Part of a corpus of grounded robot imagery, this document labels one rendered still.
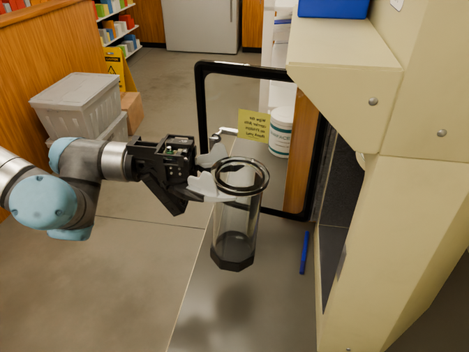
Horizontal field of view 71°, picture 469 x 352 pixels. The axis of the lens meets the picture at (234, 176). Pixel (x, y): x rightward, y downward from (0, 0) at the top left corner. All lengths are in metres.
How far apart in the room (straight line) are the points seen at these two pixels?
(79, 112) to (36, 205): 2.05
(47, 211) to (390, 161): 0.44
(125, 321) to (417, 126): 1.74
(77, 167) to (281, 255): 0.53
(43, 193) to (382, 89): 0.44
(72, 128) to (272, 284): 2.12
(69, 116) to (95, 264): 1.05
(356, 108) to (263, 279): 0.55
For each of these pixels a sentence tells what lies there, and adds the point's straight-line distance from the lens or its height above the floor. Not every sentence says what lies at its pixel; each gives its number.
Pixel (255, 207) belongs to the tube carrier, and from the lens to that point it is 0.61.
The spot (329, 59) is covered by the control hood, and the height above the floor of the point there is 1.51.
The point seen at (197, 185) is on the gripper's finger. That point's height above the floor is 1.26.
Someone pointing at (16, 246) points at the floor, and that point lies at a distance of 2.55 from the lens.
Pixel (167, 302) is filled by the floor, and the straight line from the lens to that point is 1.94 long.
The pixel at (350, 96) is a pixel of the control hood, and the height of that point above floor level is 1.48.
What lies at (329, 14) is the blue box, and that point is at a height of 1.52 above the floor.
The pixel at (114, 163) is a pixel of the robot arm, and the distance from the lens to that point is 0.63.
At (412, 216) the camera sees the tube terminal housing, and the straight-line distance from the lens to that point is 0.48.
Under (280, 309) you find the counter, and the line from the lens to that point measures 0.80.
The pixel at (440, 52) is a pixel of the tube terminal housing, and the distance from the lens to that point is 0.38.
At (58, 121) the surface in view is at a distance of 2.70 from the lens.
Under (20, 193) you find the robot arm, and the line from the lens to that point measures 0.53.
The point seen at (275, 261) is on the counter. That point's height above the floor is 0.94.
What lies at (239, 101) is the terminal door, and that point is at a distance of 0.75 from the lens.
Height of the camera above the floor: 1.62
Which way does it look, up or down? 37 degrees down
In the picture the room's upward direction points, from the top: straight up
